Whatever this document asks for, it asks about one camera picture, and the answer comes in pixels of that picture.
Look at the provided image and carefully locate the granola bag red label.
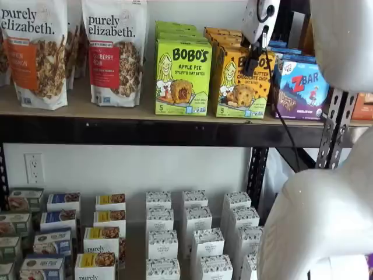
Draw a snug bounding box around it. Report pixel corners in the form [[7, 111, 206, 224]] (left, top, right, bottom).
[[81, 0, 148, 107]]

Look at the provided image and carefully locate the white perforated gripper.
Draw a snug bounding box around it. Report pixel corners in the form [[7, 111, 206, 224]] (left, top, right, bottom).
[[241, 0, 281, 74]]

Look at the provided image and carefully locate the blue oatmeal box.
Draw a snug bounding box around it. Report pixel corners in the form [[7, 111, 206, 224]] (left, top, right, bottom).
[[47, 192, 81, 217], [33, 229, 73, 258], [40, 209, 78, 235], [19, 254, 66, 280]]

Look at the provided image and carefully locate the plain orange carton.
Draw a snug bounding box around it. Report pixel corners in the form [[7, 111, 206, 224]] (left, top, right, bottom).
[[350, 92, 373, 121]]

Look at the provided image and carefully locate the wooden shelf board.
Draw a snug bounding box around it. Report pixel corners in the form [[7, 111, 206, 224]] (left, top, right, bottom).
[[0, 77, 373, 128], [66, 189, 263, 280]]

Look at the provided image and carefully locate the grey metal shelf beam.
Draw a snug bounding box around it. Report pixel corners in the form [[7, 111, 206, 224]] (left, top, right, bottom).
[[348, 127, 373, 147]]

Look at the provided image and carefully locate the granola bag orange label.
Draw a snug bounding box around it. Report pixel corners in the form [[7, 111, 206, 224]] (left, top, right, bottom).
[[0, 0, 69, 111]]

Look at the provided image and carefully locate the yellow white granola box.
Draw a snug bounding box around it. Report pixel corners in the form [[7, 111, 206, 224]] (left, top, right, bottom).
[[93, 209, 127, 232], [95, 193, 127, 212], [83, 226, 121, 255], [74, 253, 117, 280]]

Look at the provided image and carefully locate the green Bobo's apple pie box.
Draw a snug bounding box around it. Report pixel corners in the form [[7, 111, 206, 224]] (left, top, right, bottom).
[[156, 26, 205, 35], [156, 32, 209, 42], [154, 20, 198, 30], [154, 39, 213, 116]]

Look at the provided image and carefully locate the white wall outlet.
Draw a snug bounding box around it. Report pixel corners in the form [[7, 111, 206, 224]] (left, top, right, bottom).
[[24, 152, 45, 185]]

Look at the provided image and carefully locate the blue purple Zbar box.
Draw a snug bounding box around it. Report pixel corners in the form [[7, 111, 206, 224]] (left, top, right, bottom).
[[272, 59, 330, 121], [273, 51, 318, 65], [268, 40, 304, 54]]

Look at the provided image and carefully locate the white patterned pantry box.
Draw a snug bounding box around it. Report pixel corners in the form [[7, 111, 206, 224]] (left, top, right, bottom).
[[241, 253, 259, 280], [145, 191, 173, 210], [147, 230, 179, 261], [237, 226, 265, 255], [146, 207, 175, 233], [182, 190, 209, 209], [184, 206, 213, 234], [230, 207, 261, 232], [199, 254, 234, 280], [145, 257, 181, 280], [222, 192, 252, 211], [190, 227, 226, 260]]

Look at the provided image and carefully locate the thin black cable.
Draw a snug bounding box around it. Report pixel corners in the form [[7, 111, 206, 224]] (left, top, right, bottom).
[[255, 0, 302, 173]]

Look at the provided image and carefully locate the black diagonal rack brace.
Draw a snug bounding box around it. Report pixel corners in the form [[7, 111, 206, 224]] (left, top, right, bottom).
[[276, 147, 319, 173]]

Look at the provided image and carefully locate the black metal shelf beam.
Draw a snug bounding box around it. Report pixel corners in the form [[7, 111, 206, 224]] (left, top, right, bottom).
[[0, 114, 325, 148]]

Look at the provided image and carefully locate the green oatmeal box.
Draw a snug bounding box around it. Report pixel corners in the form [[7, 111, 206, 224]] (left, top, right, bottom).
[[8, 187, 45, 213], [0, 212, 33, 237], [0, 261, 16, 280], [0, 235, 23, 264]]

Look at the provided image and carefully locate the orange Bobo's peanut butter box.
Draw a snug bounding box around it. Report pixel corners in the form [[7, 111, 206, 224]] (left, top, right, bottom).
[[208, 33, 244, 43], [216, 45, 277, 119], [212, 39, 249, 51], [205, 27, 244, 36]]

